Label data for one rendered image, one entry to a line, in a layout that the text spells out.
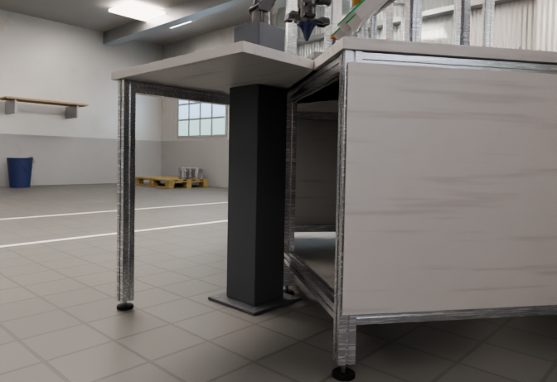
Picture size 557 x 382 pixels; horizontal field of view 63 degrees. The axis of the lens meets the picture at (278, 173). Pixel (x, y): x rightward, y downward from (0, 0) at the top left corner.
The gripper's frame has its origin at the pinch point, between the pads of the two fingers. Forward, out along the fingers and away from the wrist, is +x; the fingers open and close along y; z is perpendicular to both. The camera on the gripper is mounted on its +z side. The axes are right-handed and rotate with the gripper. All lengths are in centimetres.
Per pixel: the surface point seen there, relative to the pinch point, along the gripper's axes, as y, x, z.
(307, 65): 22, 24, -48
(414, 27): -9, 12, -57
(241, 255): 28, 89, -7
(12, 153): 218, 53, 729
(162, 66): 61, 24, -25
